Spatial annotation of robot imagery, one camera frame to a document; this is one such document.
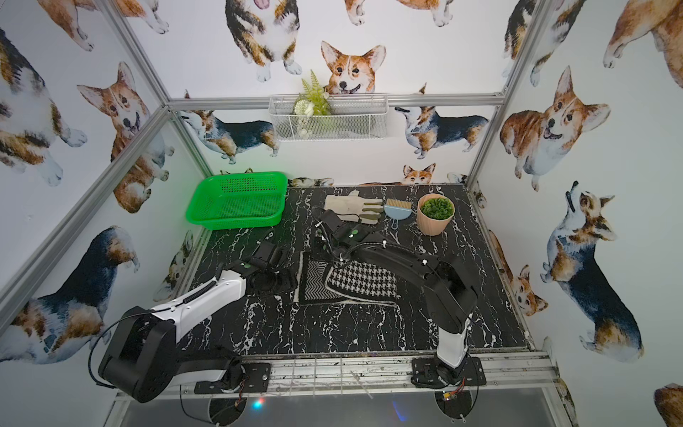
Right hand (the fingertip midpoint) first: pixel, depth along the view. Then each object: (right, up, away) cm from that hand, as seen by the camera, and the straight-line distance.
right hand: (307, 255), depth 81 cm
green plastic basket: (-36, +19, +36) cm, 54 cm away
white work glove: (+13, +15, +32) cm, 38 cm away
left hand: (-6, -9, +6) cm, 13 cm away
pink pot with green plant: (+44, +13, +18) cm, 50 cm away
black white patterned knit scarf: (+10, -9, +5) cm, 15 cm away
